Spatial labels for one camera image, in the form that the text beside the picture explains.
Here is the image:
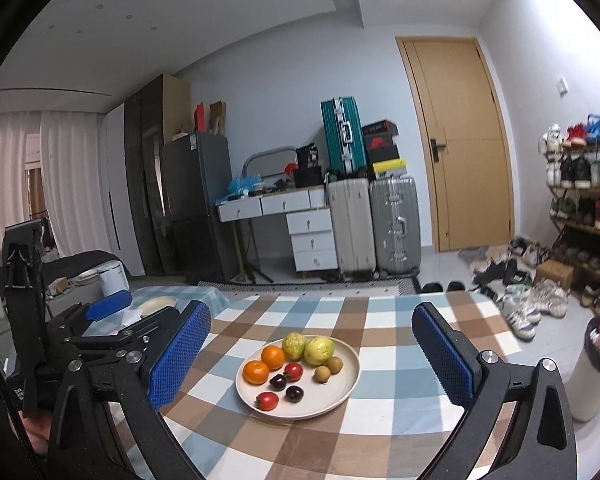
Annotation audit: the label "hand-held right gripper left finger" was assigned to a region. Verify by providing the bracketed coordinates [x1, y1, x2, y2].
[46, 300, 212, 480]

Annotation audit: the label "person's left hand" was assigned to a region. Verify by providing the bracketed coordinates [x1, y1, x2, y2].
[10, 409, 49, 454]

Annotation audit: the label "green-yellow passion fruit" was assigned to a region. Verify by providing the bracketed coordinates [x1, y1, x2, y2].
[281, 332, 307, 361]

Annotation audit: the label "brown cardboard box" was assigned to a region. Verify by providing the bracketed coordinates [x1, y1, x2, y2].
[535, 259, 576, 292]

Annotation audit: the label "silver suitcase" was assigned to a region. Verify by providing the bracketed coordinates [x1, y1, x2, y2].
[369, 175, 422, 276]

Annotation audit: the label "black case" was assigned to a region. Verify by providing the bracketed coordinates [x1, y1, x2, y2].
[292, 167, 327, 187]

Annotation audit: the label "orange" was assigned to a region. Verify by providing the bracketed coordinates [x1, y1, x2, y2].
[261, 345, 286, 371]
[243, 360, 271, 386]

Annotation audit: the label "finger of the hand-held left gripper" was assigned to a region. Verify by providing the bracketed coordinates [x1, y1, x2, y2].
[82, 290, 134, 323]
[70, 307, 184, 358]

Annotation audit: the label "beige suitcase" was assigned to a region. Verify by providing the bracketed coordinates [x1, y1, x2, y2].
[326, 177, 378, 277]

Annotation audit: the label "yellow shoe box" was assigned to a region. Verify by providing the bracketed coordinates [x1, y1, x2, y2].
[371, 158, 408, 178]

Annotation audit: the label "white desk with drawers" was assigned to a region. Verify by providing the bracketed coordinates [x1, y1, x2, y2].
[216, 186, 339, 281]

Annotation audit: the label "grey refrigerator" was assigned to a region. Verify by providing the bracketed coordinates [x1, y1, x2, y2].
[160, 131, 236, 286]

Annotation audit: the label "small cream plate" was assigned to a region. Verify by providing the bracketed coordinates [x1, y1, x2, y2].
[141, 296, 178, 317]

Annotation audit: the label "rows of shelved shoes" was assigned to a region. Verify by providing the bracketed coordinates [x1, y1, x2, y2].
[544, 114, 600, 308]

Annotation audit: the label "white trash bin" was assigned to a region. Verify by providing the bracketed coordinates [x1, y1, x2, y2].
[569, 312, 600, 423]

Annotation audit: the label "person's black jacket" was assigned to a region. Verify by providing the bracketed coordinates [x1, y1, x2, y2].
[0, 400, 46, 480]

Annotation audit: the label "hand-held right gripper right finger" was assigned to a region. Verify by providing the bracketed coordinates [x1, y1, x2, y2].
[411, 302, 579, 480]

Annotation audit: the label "black printed bag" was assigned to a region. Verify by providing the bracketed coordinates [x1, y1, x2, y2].
[296, 144, 323, 170]

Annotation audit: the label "black shoe box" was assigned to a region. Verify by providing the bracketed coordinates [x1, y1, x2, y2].
[367, 145, 401, 163]

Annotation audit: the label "pile of sneakers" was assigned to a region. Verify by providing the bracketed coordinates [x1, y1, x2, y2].
[460, 237, 571, 342]

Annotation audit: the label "wooden door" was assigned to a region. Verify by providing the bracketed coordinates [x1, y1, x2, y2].
[396, 36, 515, 253]

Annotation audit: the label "large cream plate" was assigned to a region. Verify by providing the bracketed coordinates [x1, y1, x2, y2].
[235, 334, 361, 420]

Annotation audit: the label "light blue checked tablecloth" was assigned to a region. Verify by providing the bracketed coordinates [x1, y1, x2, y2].
[130, 287, 231, 321]

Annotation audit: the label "flat cardboard pieces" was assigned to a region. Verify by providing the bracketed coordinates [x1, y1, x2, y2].
[209, 101, 228, 136]

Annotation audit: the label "white curtain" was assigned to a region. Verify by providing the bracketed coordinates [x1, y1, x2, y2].
[0, 110, 112, 281]

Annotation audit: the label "brown blue checked tablecloth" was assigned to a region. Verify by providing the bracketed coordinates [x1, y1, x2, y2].
[105, 292, 536, 480]

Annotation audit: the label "teal suitcase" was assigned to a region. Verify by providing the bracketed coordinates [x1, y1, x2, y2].
[321, 96, 368, 177]

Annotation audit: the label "dark tall wardrobe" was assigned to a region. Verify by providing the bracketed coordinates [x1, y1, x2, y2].
[100, 74, 191, 277]

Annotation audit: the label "blue plastic bag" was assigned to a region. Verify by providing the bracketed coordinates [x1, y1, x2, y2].
[227, 175, 266, 196]

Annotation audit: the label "white kettle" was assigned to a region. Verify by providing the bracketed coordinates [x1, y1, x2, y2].
[97, 261, 131, 297]

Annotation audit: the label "yellow passion fruit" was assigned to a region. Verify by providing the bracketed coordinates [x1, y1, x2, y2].
[303, 336, 336, 367]

